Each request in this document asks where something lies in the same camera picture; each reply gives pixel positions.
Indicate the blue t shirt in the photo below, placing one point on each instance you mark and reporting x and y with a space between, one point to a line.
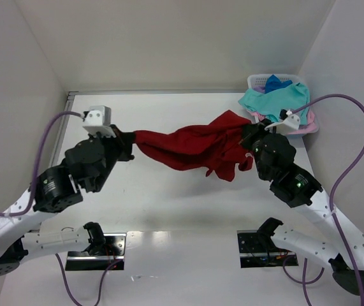
273 83

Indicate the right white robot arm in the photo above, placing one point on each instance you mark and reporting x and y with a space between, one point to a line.
343 249

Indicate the lilac t shirt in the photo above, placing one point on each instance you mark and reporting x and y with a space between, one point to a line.
259 89

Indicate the red t shirt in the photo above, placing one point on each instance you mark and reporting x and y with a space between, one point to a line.
215 146

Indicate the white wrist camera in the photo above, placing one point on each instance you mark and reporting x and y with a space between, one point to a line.
97 121
289 122

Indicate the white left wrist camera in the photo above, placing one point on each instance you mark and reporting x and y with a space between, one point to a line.
97 121

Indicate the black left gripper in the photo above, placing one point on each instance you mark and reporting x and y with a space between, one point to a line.
120 144

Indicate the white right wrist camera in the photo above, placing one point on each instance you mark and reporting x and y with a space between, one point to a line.
289 122

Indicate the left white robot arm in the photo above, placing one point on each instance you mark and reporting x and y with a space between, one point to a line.
85 167

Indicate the teal t shirt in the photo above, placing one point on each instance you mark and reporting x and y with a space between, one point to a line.
270 104

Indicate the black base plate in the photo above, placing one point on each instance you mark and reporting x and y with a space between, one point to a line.
254 252
112 253

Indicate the pink t shirt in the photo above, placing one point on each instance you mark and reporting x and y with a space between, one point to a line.
311 127

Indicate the white plastic laundry basket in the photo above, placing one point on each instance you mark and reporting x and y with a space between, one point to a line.
260 79

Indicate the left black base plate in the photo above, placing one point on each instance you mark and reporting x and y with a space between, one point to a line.
112 253

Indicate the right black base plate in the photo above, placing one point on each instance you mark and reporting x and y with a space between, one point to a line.
254 252

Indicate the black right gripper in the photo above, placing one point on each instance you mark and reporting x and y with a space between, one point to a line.
252 134

